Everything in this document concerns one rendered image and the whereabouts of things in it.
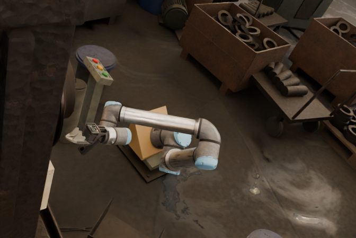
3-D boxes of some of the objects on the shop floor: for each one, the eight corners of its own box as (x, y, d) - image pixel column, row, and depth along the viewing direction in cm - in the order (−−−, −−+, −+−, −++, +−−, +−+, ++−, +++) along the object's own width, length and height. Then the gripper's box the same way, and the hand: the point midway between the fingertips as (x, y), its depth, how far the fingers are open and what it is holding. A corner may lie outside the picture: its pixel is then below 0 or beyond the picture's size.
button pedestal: (80, 143, 265) (97, 78, 228) (67, 121, 277) (81, 56, 241) (99, 138, 275) (118, 76, 238) (86, 117, 287) (103, 54, 251)
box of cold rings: (368, 101, 500) (406, 58, 456) (343, 113, 446) (383, 65, 402) (311, 58, 549) (341, 15, 505) (282, 64, 495) (312, 17, 451)
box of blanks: (46, 38, 349) (57, -38, 304) (-2, -3, 377) (2, -79, 331) (121, 23, 425) (139, -40, 380) (77, -11, 453) (88, -74, 408)
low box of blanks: (265, 88, 427) (294, 42, 389) (229, 101, 377) (258, 50, 339) (212, 44, 467) (233, -2, 429) (174, 51, 417) (194, 0, 379)
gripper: (104, 122, 180) (68, 120, 164) (112, 134, 176) (76, 133, 159) (96, 134, 184) (59, 133, 167) (104, 147, 179) (67, 147, 162)
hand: (67, 138), depth 165 cm, fingers closed
